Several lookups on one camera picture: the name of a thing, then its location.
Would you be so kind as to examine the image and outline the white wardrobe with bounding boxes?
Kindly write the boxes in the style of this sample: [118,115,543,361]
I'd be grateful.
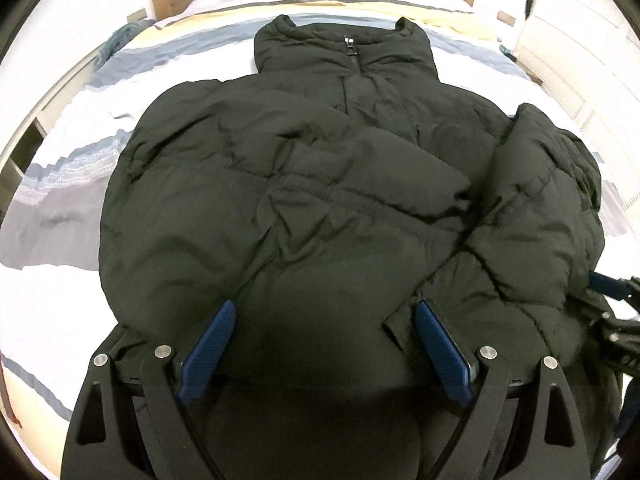
[516,0,639,220]

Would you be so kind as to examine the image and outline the striped bed duvet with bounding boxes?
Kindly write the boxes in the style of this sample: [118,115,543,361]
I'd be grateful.
[1,0,639,479]

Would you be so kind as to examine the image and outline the white open shelf unit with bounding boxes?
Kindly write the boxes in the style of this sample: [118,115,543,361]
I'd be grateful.
[1,48,113,219]

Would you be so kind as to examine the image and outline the black puffer coat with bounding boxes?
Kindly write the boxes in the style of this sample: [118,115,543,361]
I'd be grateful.
[99,15,620,479]

